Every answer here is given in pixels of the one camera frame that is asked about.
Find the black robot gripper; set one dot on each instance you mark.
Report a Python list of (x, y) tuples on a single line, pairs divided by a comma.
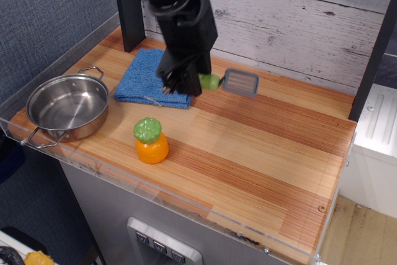
[(189, 30)]

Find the green handled grey spatula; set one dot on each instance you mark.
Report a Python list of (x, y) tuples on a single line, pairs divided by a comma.
[(234, 81)]

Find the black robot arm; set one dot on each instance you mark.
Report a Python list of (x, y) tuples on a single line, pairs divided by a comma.
[(189, 31)]

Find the blue folded cloth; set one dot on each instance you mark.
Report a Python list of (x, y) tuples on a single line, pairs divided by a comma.
[(141, 85)]

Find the orange toy carrot green top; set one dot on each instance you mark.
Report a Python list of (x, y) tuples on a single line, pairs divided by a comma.
[(151, 144)]

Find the stainless steel pot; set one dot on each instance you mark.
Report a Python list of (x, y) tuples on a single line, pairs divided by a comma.
[(68, 107)]

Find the clear acrylic table guard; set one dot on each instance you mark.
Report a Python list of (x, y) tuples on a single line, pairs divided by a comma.
[(229, 192)]

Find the grey cabinet with dispenser panel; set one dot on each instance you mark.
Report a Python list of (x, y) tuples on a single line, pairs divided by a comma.
[(130, 229)]

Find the white ribbed box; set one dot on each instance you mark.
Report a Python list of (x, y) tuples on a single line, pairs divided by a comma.
[(369, 177)]

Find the dark vertical post left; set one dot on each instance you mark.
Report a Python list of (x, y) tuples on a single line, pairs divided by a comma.
[(131, 22)]

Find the dark vertical post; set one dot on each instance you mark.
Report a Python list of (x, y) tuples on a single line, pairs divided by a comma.
[(131, 22), (376, 57)]

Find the dark vertical post right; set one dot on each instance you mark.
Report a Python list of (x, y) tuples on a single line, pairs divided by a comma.
[(376, 57)]

